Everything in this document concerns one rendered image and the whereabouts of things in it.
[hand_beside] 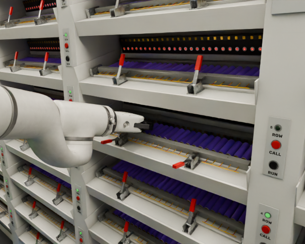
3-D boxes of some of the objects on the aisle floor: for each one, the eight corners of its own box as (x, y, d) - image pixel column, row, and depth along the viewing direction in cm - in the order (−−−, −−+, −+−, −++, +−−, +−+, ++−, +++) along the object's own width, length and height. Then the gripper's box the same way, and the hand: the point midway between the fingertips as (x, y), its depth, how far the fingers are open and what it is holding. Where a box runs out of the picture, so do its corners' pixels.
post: (21, 260, 167) (-26, -76, 123) (14, 252, 173) (-34, -70, 129) (52, 243, 182) (19, -63, 138) (44, 236, 188) (11, -58, 144)
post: (95, 336, 123) (62, -145, 79) (82, 323, 129) (45, -132, 85) (128, 306, 138) (116, -115, 93) (114, 295, 144) (98, -105, 99)
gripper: (83, 129, 82) (128, 130, 96) (122, 141, 71) (166, 141, 85) (87, 103, 81) (132, 108, 95) (127, 112, 71) (170, 116, 85)
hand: (144, 123), depth 89 cm, fingers open, 3 cm apart
